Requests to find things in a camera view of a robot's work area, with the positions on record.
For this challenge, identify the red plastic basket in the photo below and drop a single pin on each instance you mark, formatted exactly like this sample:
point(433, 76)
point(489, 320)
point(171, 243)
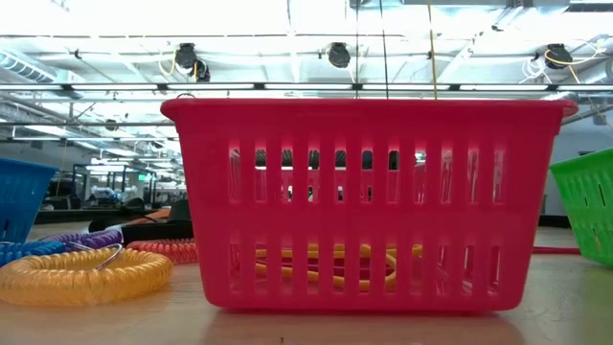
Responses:
point(383, 215)

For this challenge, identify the blue plastic basket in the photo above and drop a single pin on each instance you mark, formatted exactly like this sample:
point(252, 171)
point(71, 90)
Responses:
point(24, 201)

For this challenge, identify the background robot workstation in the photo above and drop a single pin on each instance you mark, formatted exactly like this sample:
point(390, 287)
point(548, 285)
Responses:
point(103, 191)

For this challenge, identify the long ceiling light bar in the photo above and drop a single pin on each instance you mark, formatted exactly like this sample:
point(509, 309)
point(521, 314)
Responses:
point(120, 86)

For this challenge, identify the green plastic basket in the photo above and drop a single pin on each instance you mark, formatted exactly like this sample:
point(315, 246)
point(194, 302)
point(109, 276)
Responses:
point(589, 206)

